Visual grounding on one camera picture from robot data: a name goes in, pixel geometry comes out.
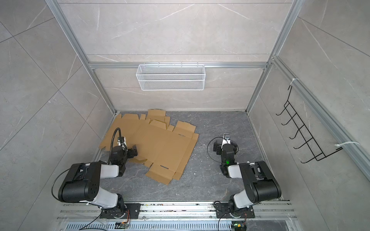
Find brown cardboard box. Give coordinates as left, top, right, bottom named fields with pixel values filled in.
left=127, top=120, right=199, bottom=185
left=99, top=109, right=171, bottom=151

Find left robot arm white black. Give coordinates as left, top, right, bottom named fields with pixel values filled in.
left=57, top=145, right=138, bottom=218

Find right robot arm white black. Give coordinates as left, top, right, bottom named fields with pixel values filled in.
left=213, top=139, right=282, bottom=216

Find white zip tie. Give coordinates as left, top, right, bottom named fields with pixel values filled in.
left=334, top=141, right=360, bottom=147

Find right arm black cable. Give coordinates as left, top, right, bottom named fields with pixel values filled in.
left=206, top=136, right=225, bottom=164

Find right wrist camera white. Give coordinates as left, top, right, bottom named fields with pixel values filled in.
left=222, top=133, right=231, bottom=145

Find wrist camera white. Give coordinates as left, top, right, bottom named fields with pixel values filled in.
left=118, top=136, right=127, bottom=148
left=222, top=133, right=231, bottom=145

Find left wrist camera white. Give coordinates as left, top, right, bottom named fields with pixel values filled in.
left=118, top=136, right=127, bottom=148

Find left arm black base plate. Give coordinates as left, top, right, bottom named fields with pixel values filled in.
left=99, top=203, right=141, bottom=219

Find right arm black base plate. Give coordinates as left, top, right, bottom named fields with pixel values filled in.
left=213, top=201, right=255, bottom=219

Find white wire mesh basket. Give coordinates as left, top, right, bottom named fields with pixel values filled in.
left=136, top=64, right=206, bottom=91

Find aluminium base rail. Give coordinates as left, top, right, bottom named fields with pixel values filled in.
left=52, top=201, right=301, bottom=231

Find black wire hook rack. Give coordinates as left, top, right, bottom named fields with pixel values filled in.
left=276, top=86, right=343, bottom=164

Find aluminium frame profiles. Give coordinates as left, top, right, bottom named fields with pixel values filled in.
left=46, top=1, right=370, bottom=179

